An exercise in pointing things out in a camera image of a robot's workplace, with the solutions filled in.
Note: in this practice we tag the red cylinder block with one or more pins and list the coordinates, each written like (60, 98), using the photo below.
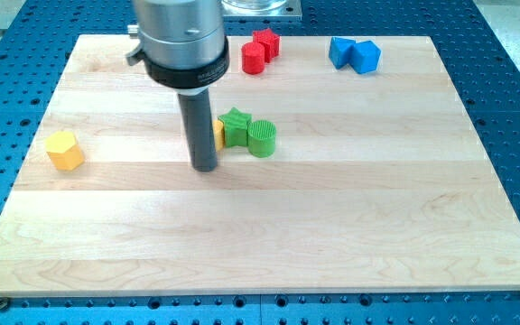
(253, 58)

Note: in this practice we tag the blue cube block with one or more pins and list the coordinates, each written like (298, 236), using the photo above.
(364, 57)

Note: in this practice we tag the blue triangle-like block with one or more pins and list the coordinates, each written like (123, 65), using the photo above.
(340, 51)

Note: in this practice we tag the green cylinder block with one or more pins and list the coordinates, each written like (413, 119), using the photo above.
(261, 138)

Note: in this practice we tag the yellow heart block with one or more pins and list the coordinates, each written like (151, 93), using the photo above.
(219, 134)

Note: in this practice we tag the red star block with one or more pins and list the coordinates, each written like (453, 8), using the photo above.
(270, 41)

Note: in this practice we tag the yellow hexagon block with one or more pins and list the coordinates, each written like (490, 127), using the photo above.
(63, 150)

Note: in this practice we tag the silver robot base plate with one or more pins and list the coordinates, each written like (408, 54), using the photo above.
(258, 10)

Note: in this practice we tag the light wooden board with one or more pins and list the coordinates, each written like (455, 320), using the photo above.
(378, 183)

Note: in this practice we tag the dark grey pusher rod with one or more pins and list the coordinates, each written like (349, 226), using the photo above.
(197, 120)

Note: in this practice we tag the green star block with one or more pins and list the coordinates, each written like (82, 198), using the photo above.
(235, 127)

